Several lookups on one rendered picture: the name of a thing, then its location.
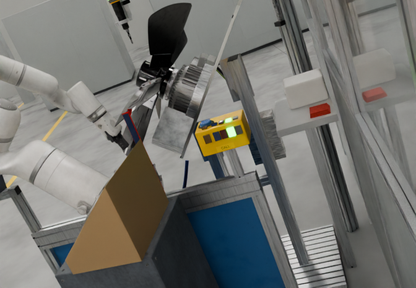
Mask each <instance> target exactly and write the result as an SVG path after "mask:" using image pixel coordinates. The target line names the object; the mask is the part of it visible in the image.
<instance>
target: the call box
mask: <svg viewBox="0 0 416 288"><path fill-rule="evenodd" d="M234 116H238V119H237V120H233V117H234ZM228 118H231V119H232V120H231V121H229V122H225V120H226V119H228ZM210 120H211V122H212V123H215V122H217V125H216V126H213V127H212V126H211V125H212V123H211V124H210V125H208V126H207V129H204V130H202V127H201V126H200V123H201V122H199V124H198V126H197V129H196V132H195V135H196V138H197V141H198V143H199V145H200V148H201V151H202V153H203V155H204V157H206V156H209V155H213V154H217V153H219V152H223V151H227V150H230V149H234V148H237V147H241V146H245V145H248V144H250V139H251V130H250V128H249V124H248V122H247V119H246V116H245V113H244V111H243V109H241V110H237V111H234V112H231V113H227V114H225V115H221V116H218V117H215V118H211V119H210ZM222 120H224V123H223V124H219V121H222ZM237 125H241V128H242V130H243V134H239V135H236V136H232V137H228V138H226V139H222V140H219V141H215V139H214V136H213V134H212V133H214V132H217V131H219V132H220V130H223V129H226V130H227V128H231V127H233V128H234V126H237ZM206 134H209V135H210V138H211V140H212V143H208V144H206V143H205V141H204V138H203V136H204V135H206Z"/></svg>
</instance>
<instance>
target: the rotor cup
mask: <svg viewBox="0 0 416 288"><path fill-rule="evenodd" d="M145 62H147V63H150V61H148V60H145V61H144V62H143V63H142V65H141V68H140V70H139V72H138V75H137V79H136V86H137V87H139V88H140V87H141V85H142V84H143V83H145V82H148V80H154V79H157V78H160V77H161V80H163V81H162V82H161V83H160V89H159V92H160V93H159V98H160V99H164V98H165V91H166V88H167V85H168V82H169V80H170V77H171V75H172V73H173V72H174V71H175V68H174V67H172V66H170V67H169V69H168V71H164V70H163V68H149V64H147V63H145ZM139 77H141V78H144V79H146V81H144V80H142V79H140V78H139Z"/></svg>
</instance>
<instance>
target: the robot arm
mask: <svg viewBox="0 0 416 288"><path fill-rule="evenodd" d="M0 80H1V81H4V82H7V83H9V84H12V85H15V86H17V87H20V88H23V89H25V90H29V91H31V92H34V93H36V94H40V95H42V96H44V97H45V98H46V99H47V101H49V102H50V104H52V105H54V106H56V107H58V108H60V109H62V110H66V111H68V112H71V113H83V114H84V115H85V116H86V118H87V119H88V120H89V121H90V122H91V121H93V122H92V123H94V125H95V126H96V127H97V129H98V130H99V131H100V132H101V134H102V135H103V136H104V137H105V139H106V140H108V141H111V142H115V143H117V144H118V145H119V146H120V148H122V150H125V149H126V148H127V147H128V146H129V144H128V142H127V141H126V140H125V139H124V138H123V136H122V134H121V129H122V126H121V125H120V124H118V125H117V126H115V124H116V122H117V121H116V120H115V119H114V118H113V117H112V116H111V115H110V114H109V113H108V112H107V111H105V110H106V108H105V107H104V106H103V105H102V104H101V103H100V102H99V100H98V99H97V98H96V97H95V96H94V94H93V93H91V91H90V90H89V89H88V88H87V86H86V85H85V84H84V83H83V82H82V81H80V82H78V83H76V84H75V85H74V86H72V87H71V88H70V89H69V90H68V91H65V90H63V89H62V88H60V87H59V86H58V81H57V79H56V78H55V77H53V76H52V75H49V74H47V73H45V72H42V71H40V70H37V69H35V68H32V67H30V66H27V65H26V64H23V63H20V62H18V61H15V60H13V59H10V58H7V57H5V56H3V55H0ZM20 120H21V114H20V110H19V108H18V106H17V105H16V104H14V103H13V102H11V101H10V100H6V99H4V98H0V175H13V176H17V177H19V178H22V179H24V180H25V181H27V182H29V183H31V184H33V185H35V186H36V187H38V188H39V189H41V190H43V191H45V192H47V193H49V194H50V195H52V196H54V197H55V198H58V199H59V200H61V201H62V202H64V203H66V204H68V205H70V206H72V207H73V208H75V209H77V212H78V213H79V214H80V215H85V214H86V215H87V217H86V219H85V221H84V222H83V223H82V224H81V225H82V228H83V226H84V224H85V222H86V220H87V219H88V217H89V215H90V213H91V212H92V209H93V207H94V205H95V204H96V202H97V200H98V198H99V196H100V195H101V193H102V191H103V188H104V187H105V186H106V184H107V183H108V182H109V180H110V179H111V178H108V177H106V176H105V175H103V174H101V173H100V172H98V171H96V170H94V169H93V168H91V167H89V166H88V165H86V164H84V163H82V162H81V161H79V160H77V159H75V158H73V157H72V156H70V155H68V154H67V153H65V152H63V151H61V150H59V149H58V148H56V147H55V146H52V145H51V144H49V143H47V142H45V141H42V140H34V141H32V142H30V143H28V144H27V145H26V146H25V147H23V148H22V149H21V150H20V151H18V152H11V151H9V147H10V145H11V142H12V140H13V138H14V136H15V134H16V132H17V130H18V128H19V125H20ZM116 171H117V169H115V170H114V172H113V173H114V174H115V172H116ZM114 174H113V175H114ZM113 175H112V176H113ZM112 176H111V177H112Z"/></svg>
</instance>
